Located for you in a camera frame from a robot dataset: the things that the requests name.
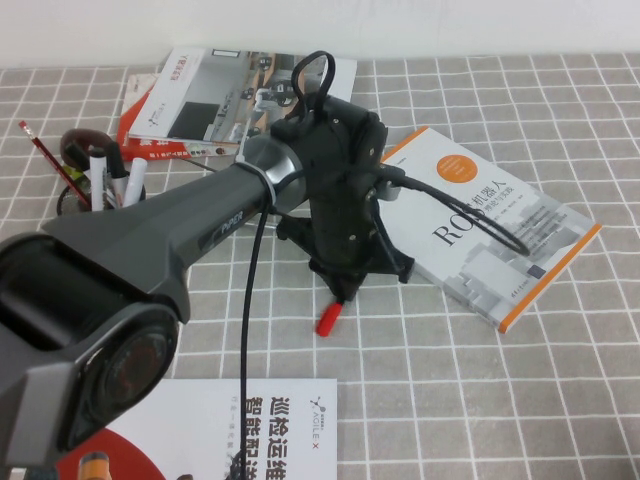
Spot black mesh pen holder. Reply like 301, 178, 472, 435
56, 169, 149, 217

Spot red pencil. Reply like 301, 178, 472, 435
18, 121, 94, 211

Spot red and black marker pen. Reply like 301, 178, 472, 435
315, 298, 346, 337

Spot white red AgileX brochure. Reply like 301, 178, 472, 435
54, 378, 339, 480

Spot red and white book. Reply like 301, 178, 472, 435
116, 73, 241, 164

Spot white brochure with photo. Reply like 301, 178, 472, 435
127, 47, 359, 157

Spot white zip tie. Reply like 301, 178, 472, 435
234, 142, 279, 206

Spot white marker with black cap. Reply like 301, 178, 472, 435
88, 147, 111, 212

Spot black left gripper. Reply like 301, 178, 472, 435
276, 184, 416, 302

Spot dark brown rounded object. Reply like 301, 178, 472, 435
59, 128, 124, 171

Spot plain white marker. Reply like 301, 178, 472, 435
121, 158, 148, 207

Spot white orange ROS book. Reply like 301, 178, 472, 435
379, 125, 603, 335

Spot grey checked tablecloth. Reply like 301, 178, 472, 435
0, 52, 640, 480

